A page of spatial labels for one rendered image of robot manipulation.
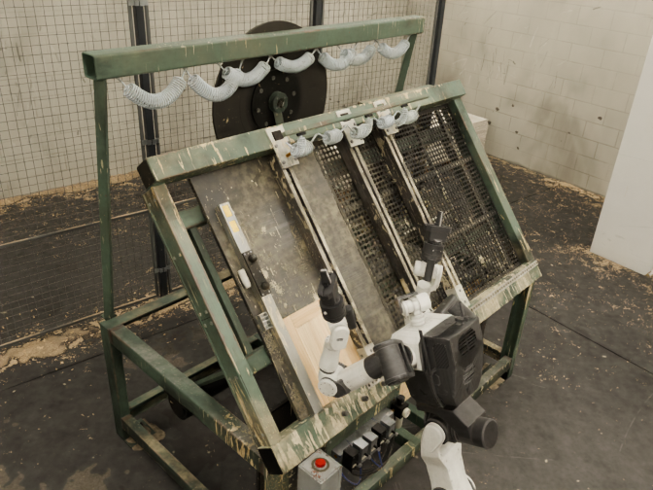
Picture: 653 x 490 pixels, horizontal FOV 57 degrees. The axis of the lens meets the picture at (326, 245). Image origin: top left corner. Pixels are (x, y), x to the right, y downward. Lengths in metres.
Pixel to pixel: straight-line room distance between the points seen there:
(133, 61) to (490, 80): 6.32
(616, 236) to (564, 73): 2.41
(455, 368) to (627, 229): 4.10
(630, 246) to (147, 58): 4.72
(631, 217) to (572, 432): 2.54
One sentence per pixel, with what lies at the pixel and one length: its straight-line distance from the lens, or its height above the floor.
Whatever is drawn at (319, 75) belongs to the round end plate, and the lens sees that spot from 3.48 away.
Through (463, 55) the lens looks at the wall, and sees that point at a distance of 8.68.
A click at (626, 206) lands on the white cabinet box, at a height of 0.56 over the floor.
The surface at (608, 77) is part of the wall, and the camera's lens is 7.59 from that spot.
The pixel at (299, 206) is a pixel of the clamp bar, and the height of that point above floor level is 1.56.
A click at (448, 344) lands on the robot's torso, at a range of 2.22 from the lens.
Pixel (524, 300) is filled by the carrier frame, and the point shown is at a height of 0.60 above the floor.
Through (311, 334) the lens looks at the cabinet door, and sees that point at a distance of 2.65.
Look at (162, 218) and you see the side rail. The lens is 2.44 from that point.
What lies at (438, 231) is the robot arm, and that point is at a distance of 2.59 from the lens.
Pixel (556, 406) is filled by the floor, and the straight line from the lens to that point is 4.32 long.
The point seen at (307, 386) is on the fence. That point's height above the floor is 1.00.
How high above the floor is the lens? 2.70
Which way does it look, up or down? 28 degrees down
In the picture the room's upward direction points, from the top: 3 degrees clockwise
